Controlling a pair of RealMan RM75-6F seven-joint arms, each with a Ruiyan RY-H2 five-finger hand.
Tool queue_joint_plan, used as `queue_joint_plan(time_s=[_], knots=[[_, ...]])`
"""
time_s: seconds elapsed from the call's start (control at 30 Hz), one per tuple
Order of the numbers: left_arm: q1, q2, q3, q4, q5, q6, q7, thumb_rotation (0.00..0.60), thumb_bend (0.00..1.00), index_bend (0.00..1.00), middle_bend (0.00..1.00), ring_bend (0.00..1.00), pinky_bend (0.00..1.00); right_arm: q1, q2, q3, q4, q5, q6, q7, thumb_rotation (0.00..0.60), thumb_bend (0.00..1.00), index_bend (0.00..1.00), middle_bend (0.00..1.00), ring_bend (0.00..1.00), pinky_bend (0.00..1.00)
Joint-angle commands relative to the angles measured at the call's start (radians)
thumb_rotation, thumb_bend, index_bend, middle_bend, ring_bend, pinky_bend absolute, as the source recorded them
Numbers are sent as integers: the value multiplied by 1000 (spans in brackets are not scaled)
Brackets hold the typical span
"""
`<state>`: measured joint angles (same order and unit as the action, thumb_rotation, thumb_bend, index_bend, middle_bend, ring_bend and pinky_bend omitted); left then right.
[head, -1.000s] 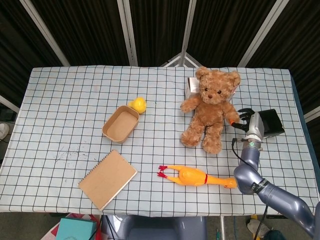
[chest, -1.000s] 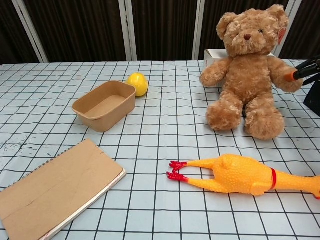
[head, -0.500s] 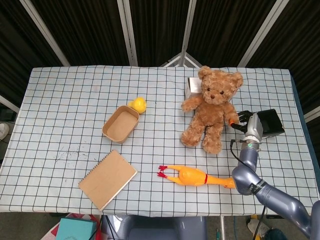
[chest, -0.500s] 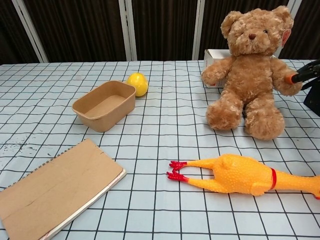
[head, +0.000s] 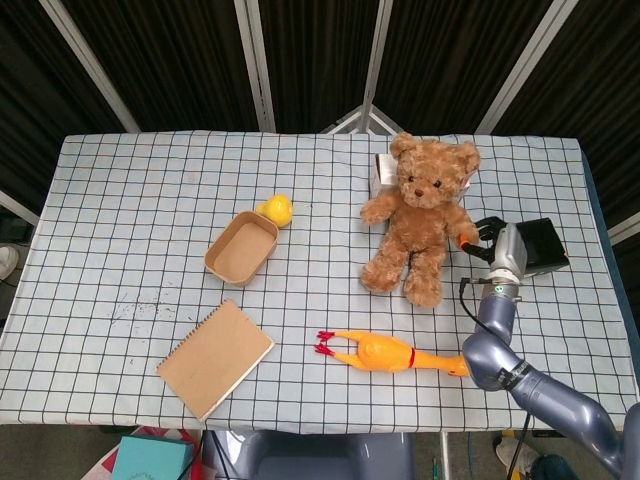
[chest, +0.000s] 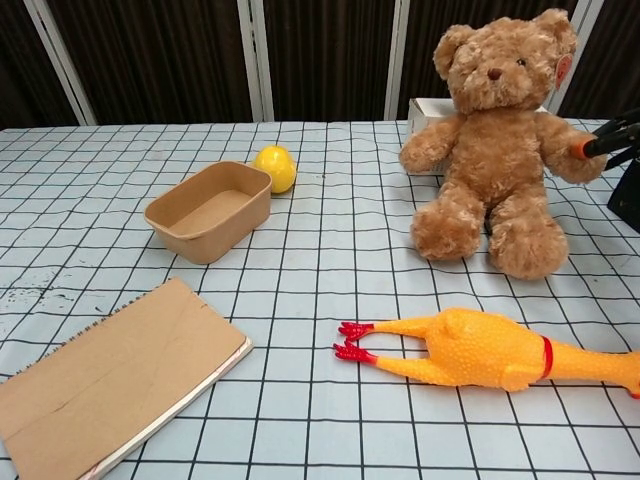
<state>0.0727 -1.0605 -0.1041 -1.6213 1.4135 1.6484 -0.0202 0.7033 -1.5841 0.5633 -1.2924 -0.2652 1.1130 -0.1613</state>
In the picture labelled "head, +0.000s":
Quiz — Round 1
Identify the grey robot torso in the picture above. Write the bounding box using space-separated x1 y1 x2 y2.
234 428 416 480

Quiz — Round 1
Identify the black box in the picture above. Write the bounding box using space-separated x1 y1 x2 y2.
514 217 570 279

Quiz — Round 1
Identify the black folding screen white frame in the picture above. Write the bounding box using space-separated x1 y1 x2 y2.
0 0 640 241

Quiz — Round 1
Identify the white cardboard box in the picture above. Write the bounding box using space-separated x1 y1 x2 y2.
368 152 474 201

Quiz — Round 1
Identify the teal box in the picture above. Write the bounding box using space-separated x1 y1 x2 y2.
110 434 196 480

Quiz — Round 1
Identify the brown plush teddy bear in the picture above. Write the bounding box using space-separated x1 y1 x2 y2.
359 132 482 308

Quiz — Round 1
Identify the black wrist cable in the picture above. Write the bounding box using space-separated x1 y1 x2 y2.
458 277 521 337

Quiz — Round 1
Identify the blue checked tablecloth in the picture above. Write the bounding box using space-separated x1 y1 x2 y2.
0 130 640 435

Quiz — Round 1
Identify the yellow rubber chicken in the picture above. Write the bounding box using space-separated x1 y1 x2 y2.
313 328 471 379

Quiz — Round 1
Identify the yellow plastic egg toy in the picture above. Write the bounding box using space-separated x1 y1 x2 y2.
255 193 294 230

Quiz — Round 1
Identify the brown spiral notebook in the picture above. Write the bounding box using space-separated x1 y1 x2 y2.
155 298 276 424

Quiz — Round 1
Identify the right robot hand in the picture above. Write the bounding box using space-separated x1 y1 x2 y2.
458 215 529 282

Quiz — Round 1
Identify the brown paper food tray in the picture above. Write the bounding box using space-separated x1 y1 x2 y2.
203 210 279 289

